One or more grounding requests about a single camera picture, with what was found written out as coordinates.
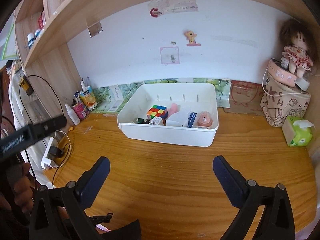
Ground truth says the pink correction tape dispenser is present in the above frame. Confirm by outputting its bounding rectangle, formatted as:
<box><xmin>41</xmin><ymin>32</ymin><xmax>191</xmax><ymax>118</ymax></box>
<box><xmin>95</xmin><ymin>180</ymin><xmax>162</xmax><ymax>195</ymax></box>
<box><xmin>197</xmin><ymin>111</ymin><xmax>213</xmax><ymax>128</ymax></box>

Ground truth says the blue floss pick box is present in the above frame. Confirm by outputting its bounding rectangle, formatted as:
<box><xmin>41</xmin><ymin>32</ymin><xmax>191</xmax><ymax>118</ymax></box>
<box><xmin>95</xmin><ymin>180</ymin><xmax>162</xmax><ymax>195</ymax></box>
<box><xmin>187</xmin><ymin>112</ymin><xmax>197</xmax><ymax>128</ymax></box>

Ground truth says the green gold perfume bottle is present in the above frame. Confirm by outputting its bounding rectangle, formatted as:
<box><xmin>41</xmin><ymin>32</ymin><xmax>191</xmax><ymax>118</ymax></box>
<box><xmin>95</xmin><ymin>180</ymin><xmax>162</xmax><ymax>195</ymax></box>
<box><xmin>136</xmin><ymin>118</ymin><xmax>150</xmax><ymax>125</ymax></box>

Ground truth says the white plastic scoop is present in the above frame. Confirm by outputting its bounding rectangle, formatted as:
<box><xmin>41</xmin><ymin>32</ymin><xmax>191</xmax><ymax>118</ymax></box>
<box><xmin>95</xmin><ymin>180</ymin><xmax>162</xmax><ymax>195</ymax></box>
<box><xmin>166</xmin><ymin>111</ymin><xmax>191</xmax><ymax>127</ymax></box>

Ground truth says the pink hair roller clip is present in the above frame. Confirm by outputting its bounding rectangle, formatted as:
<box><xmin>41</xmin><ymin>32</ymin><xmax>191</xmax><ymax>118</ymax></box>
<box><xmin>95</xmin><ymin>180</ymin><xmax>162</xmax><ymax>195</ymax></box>
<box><xmin>168</xmin><ymin>103</ymin><xmax>180</xmax><ymax>116</ymax></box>

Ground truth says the multicolour puzzle cube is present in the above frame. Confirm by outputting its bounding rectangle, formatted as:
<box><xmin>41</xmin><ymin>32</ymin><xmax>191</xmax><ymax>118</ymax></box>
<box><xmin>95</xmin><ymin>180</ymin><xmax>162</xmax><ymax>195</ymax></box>
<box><xmin>146</xmin><ymin>105</ymin><xmax>168</xmax><ymax>120</ymax></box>

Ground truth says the white power adapter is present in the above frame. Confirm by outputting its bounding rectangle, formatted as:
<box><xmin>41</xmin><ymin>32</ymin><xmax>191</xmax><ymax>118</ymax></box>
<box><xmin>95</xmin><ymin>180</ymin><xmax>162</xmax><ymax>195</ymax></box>
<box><xmin>150</xmin><ymin>116</ymin><xmax>164</xmax><ymax>126</ymax></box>

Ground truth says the person's left hand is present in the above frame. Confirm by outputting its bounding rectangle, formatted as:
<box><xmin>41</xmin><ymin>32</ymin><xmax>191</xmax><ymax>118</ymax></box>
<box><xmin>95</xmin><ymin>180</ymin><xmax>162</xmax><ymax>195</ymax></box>
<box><xmin>13</xmin><ymin>163</ymin><xmax>34</xmax><ymax>213</ymax></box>

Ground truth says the white power strip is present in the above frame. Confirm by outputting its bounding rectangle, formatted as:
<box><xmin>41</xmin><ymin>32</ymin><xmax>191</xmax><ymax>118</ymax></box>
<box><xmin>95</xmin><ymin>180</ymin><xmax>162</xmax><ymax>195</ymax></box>
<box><xmin>41</xmin><ymin>137</ymin><xmax>63</xmax><ymax>170</ymax></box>

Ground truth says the yellow device on shelf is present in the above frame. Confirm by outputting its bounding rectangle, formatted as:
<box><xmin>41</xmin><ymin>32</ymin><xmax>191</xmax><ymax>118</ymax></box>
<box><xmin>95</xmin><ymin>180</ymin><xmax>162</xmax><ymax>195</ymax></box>
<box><xmin>19</xmin><ymin>76</ymin><xmax>34</xmax><ymax>96</ymax></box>

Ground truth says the white spray bottle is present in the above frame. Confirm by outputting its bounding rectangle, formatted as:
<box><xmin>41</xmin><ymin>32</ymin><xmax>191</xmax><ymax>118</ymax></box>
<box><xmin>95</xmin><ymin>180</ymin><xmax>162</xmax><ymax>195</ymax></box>
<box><xmin>65</xmin><ymin>103</ymin><xmax>80</xmax><ymax>125</ymax></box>

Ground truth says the pink pen cup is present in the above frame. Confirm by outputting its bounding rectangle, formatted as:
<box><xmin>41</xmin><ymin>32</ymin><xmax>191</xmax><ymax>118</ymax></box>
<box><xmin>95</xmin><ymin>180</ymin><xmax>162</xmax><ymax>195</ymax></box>
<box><xmin>72</xmin><ymin>102</ymin><xmax>89</xmax><ymax>120</ymax></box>

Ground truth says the green tissue pack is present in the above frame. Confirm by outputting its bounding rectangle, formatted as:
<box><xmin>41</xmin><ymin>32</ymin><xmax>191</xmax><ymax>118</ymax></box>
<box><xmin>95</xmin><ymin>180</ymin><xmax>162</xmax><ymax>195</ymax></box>
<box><xmin>281</xmin><ymin>116</ymin><xmax>314</xmax><ymax>147</ymax></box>

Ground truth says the white plastic storage bin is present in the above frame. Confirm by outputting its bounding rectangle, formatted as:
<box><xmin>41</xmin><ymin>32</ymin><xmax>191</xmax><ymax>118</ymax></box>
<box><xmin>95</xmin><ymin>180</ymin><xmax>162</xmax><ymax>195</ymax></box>
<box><xmin>117</xmin><ymin>83</ymin><xmax>219</xmax><ymax>147</ymax></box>

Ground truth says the brown cartoon cardboard sheet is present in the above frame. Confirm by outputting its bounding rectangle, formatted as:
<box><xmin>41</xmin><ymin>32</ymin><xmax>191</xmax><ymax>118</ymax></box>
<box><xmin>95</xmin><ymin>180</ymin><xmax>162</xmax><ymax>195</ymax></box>
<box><xmin>223</xmin><ymin>80</ymin><xmax>264</xmax><ymax>116</ymax></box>

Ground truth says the orange juice carton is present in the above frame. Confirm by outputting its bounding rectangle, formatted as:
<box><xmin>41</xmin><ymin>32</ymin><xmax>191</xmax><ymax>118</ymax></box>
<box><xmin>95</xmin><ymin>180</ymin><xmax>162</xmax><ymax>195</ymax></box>
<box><xmin>80</xmin><ymin>86</ymin><xmax>97</xmax><ymax>111</ymax></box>

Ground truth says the green leaf poster sheet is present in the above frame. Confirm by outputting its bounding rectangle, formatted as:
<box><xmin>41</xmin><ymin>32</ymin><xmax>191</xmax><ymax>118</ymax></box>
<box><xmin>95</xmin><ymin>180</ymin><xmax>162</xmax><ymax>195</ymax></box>
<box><xmin>93</xmin><ymin>77</ymin><xmax>232</xmax><ymax>115</ymax></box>

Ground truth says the beige printed tote bag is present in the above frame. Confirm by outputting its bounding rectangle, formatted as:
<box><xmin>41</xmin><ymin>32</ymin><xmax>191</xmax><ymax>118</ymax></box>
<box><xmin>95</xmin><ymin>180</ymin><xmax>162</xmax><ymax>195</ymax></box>
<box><xmin>260</xmin><ymin>65</ymin><xmax>311</xmax><ymax>127</ymax></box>

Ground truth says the pink pouch on bag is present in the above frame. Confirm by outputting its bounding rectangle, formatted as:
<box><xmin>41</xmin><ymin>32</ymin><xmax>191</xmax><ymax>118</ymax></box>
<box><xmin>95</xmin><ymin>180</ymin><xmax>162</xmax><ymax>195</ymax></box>
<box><xmin>267</xmin><ymin>59</ymin><xmax>297</xmax><ymax>87</ymax></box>

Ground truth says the wooden shelf unit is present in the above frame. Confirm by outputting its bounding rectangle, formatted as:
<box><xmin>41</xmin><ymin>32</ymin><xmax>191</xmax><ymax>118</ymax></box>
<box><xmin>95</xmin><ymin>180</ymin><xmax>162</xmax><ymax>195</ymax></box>
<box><xmin>16</xmin><ymin>0</ymin><xmax>319</xmax><ymax>116</ymax></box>

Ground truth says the brown-haired rag doll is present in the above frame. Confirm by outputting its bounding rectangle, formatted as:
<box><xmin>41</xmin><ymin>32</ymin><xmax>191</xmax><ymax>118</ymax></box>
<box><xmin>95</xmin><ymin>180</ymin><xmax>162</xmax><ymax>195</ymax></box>
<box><xmin>279</xmin><ymin>19</ymin><xmax>318</xmax><ymax>78</ymax></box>

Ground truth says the black cable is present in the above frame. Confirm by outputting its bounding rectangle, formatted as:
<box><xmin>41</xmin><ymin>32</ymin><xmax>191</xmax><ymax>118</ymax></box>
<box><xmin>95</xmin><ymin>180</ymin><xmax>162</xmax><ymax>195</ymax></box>
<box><xmin>18</xmin><ymin>74</ymin><xmax>73</xmax><ymax>188</ymax></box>

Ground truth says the pink square wall sticker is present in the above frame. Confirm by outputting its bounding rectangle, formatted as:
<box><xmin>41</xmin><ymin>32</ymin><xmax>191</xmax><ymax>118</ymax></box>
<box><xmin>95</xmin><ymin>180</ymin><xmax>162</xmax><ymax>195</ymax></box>
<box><xmin>160</xmin><ymin>47</ymin><xmax>180</xmax><ymax>64</ymax></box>

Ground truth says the yellow pony wall sticker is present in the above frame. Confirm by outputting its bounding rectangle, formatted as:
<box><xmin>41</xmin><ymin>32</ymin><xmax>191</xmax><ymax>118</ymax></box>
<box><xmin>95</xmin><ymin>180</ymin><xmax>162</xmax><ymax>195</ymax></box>
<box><xmin>184</xmin><ymin>30</ymin><xmax>201</xmax><ymax>47</ymax></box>

